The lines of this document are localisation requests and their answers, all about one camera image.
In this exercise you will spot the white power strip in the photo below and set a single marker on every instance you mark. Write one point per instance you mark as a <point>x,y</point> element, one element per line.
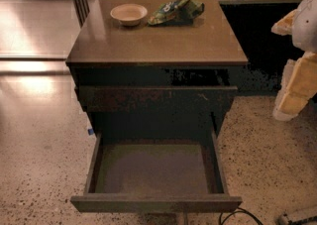
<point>307,216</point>

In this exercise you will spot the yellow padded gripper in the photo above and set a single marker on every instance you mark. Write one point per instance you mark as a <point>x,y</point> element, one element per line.
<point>306,27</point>

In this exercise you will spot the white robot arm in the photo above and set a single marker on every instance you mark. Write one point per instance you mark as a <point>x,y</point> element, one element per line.
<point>299,77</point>

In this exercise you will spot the brown wooden drawer cabinet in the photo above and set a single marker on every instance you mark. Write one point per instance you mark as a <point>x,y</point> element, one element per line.
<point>204,53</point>

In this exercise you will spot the green chip bag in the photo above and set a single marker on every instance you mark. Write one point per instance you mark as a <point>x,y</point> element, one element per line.
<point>178,12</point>

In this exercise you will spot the drawer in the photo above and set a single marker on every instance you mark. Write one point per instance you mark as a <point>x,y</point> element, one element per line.
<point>155,99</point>
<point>156,176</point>

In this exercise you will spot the top drawer front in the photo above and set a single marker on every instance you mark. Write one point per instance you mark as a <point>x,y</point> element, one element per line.
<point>155,99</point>

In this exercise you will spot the blue tape piece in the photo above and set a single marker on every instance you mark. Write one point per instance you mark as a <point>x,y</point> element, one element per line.
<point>90,131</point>

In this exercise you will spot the white bowl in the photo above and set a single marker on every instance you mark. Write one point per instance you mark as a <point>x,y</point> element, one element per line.
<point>129,14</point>

